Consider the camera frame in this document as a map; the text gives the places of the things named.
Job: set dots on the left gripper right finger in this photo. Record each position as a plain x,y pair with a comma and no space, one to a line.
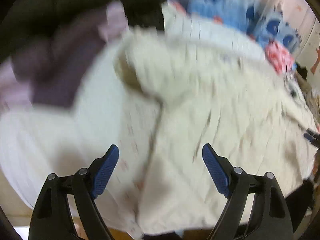
255,207

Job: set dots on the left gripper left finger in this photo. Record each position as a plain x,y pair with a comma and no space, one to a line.
63,198

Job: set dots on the cream white padded jacket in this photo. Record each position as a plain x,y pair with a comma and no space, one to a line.
210,96

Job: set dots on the white cherry print bedsheet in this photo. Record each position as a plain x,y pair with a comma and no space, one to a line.
39,140

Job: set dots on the olive brown garment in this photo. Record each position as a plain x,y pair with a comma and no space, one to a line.
312,97

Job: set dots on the white garment with black print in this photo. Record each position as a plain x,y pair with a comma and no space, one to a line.
299,89

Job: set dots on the purple lilac garment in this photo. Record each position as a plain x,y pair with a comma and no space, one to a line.
49,71

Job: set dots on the red pink patterned cloth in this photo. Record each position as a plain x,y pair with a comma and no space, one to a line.
280,58

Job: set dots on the white quilted duvet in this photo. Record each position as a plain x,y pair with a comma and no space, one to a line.
203,31

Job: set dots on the blue whale print blanket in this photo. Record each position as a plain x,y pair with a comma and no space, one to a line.
262,20

